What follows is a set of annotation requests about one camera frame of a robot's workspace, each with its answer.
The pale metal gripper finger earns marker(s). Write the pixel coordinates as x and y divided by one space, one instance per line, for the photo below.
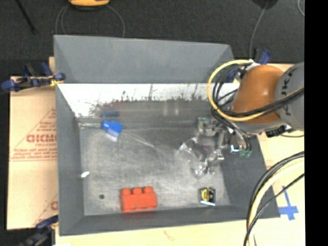
207 125
214 160

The clear crumpled plastic packet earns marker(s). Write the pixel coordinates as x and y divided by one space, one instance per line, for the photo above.
193 152

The black and yellow tape measure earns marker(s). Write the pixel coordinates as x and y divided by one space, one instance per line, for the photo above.
207 195

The grey metal bin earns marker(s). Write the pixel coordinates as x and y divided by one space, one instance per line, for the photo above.
143 163

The red toy building block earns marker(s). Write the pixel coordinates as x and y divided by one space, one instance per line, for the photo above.
138 200

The blue and white toy block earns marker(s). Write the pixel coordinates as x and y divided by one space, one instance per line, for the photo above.
112 127

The small white scrap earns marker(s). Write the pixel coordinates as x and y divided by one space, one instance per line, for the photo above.
85 174

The brown cardboard board red print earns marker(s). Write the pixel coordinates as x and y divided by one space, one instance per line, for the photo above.
30 163

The black cylinder on white bracket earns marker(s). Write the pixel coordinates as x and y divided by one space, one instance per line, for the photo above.
276 131

